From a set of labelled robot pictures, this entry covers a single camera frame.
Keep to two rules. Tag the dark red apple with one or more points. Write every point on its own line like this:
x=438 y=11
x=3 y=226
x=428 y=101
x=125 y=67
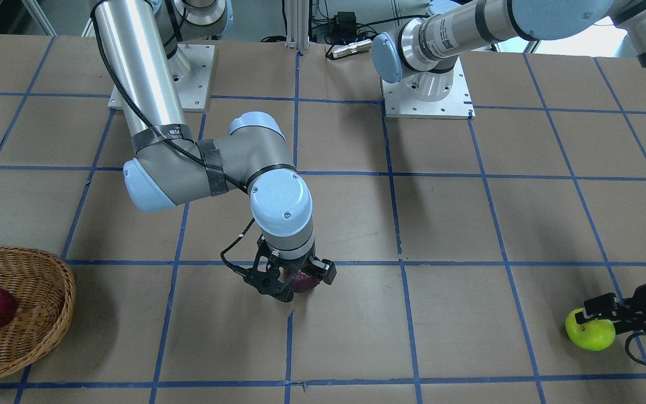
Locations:
x=303 y=282

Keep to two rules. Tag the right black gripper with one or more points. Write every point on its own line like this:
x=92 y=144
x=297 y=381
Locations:
x=323 y=269

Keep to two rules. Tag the aluminium frame post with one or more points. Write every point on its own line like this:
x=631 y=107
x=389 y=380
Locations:
x=297 y=25

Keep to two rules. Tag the black power adapter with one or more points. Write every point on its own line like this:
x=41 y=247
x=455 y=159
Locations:
x=344 y=22

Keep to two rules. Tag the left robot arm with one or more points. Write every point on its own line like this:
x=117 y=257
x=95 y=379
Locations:
x=432 y=41

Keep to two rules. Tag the silver metal connector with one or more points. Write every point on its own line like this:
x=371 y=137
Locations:
x=346 y=50

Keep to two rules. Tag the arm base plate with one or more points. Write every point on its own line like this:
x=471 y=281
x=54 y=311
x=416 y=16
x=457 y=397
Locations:
x=430 y=95
x=189 y=72

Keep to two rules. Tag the wicker basket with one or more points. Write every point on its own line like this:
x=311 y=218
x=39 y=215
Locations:
x=44 y=288

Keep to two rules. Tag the green apple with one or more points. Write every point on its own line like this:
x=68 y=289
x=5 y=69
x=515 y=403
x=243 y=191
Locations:
x=595 y=335

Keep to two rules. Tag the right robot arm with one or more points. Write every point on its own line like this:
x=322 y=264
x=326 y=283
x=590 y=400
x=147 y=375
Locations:
x=171 y=167

